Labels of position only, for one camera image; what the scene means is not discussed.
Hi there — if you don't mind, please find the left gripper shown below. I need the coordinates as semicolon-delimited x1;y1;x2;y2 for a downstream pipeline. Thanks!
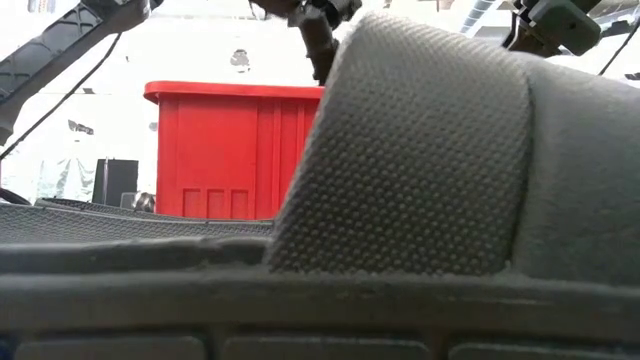
249;0;364;87

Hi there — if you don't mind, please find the red plastic bin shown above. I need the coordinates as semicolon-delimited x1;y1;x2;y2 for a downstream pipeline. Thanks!
143;80;326;221

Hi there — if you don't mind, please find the dark blurry background object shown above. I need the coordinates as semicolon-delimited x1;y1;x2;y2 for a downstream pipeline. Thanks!
229;48;251;69
67;118;95;136

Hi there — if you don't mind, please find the small shiny metal object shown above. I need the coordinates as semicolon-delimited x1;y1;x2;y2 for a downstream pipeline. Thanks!
119;191;156;214

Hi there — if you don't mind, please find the black box cabinet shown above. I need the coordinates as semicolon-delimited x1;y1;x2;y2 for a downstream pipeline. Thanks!
92;158;140;207

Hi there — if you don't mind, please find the pale plastic sheet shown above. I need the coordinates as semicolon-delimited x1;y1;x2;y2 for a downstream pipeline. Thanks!
0;154;96;204

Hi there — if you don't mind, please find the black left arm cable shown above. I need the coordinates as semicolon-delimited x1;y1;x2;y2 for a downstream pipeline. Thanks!
0;32;124;162

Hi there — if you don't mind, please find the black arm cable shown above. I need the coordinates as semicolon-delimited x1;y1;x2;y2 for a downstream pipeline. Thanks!
597;17;640;77
0;32;124;162

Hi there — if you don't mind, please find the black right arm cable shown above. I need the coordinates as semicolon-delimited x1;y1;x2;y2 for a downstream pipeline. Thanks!
597;17;640;77

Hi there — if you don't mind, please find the black table cable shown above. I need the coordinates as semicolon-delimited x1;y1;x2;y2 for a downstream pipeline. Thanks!
0;187;31;206

